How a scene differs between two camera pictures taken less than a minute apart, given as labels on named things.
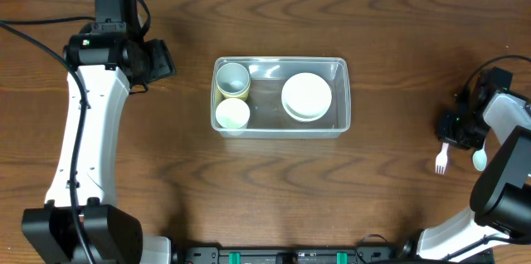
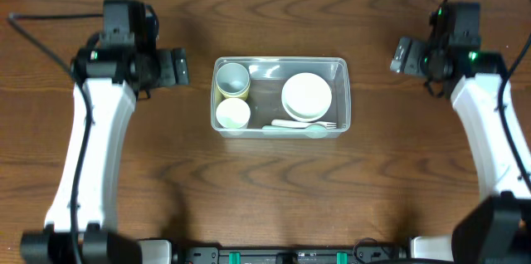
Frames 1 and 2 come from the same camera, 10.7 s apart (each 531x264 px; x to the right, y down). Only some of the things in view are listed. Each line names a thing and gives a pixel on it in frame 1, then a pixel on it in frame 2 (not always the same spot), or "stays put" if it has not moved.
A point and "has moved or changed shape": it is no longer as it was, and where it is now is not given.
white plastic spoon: (479, 158) has moved or changed shape
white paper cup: (232, 113) stays put
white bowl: (306, 97) stays put
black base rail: (219, 254) stays put
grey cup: (232, 78) stays put
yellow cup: (243, 95) stays put
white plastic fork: (441, 159) to (304, 124)
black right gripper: (456, 140) to (401, 56)
